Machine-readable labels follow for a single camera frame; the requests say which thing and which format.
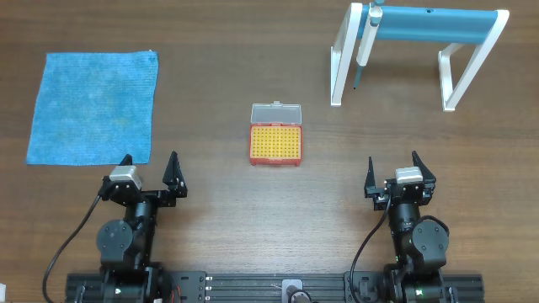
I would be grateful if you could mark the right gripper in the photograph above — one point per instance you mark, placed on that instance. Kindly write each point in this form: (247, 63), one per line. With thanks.
(406, 193)

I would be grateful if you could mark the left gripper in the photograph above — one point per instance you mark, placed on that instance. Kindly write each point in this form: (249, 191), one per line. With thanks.
(122, 193)

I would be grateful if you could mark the white pipette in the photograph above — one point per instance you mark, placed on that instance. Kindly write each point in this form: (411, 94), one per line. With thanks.
(369, 38)

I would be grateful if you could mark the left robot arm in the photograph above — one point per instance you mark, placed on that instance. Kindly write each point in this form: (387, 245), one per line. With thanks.
(122, 244)

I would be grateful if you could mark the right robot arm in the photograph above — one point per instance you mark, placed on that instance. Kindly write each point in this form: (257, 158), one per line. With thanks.
(421, 248)

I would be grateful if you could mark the blue cloth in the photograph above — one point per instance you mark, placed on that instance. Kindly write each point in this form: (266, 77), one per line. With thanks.
(88, 109)

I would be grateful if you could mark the white and blue stand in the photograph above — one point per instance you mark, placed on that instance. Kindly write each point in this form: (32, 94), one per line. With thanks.
(421, 25)

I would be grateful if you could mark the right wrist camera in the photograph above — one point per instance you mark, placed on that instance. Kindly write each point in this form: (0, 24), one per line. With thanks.
(408, 175)

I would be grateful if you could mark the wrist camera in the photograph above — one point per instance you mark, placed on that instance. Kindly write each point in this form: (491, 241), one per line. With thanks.
(408, 175)
(125, 176)

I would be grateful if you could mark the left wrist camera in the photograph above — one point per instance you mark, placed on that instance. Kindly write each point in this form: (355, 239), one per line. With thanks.
(125, 176)

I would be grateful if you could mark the mounting rail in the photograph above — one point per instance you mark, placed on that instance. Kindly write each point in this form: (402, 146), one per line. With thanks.
(252, 287)

